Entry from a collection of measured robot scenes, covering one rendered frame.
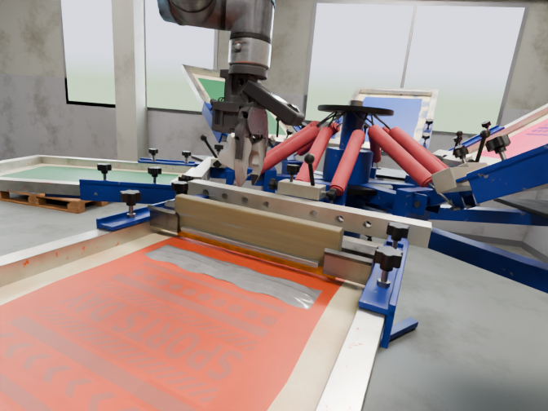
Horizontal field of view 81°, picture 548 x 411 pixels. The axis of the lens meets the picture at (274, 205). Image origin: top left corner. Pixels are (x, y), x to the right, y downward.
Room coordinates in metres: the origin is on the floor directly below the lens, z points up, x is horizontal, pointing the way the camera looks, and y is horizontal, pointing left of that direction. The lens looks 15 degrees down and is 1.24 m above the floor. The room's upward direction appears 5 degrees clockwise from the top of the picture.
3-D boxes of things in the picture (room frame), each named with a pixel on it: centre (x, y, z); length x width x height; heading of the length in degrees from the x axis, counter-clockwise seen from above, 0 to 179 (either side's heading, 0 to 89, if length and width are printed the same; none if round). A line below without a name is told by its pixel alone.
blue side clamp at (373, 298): (0.54, -0.22, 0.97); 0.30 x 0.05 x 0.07; 155
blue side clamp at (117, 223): (0.77, 0.29, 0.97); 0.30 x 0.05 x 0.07; 155
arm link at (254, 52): (0.62, 0.07, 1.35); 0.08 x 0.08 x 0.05
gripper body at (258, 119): (0.63, 0.07, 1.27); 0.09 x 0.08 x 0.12; 64
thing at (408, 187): (1.39, -0.30, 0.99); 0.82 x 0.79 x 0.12; 155
